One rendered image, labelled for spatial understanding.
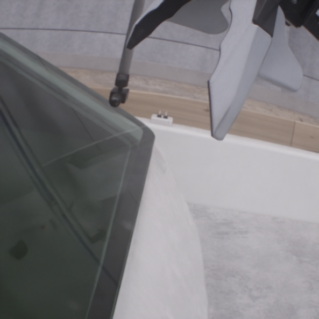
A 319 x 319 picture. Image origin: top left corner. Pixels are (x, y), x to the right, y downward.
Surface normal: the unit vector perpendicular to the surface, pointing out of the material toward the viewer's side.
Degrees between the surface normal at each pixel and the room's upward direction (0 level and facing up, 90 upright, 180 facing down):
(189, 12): 125
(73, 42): 90
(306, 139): 90
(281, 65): 63
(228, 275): 0
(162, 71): 90
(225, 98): 72
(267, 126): 90
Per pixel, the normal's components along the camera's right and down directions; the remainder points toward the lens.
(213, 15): 0.02, 0.85
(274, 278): 0.18, -0.91
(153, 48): -0.07, 0.37
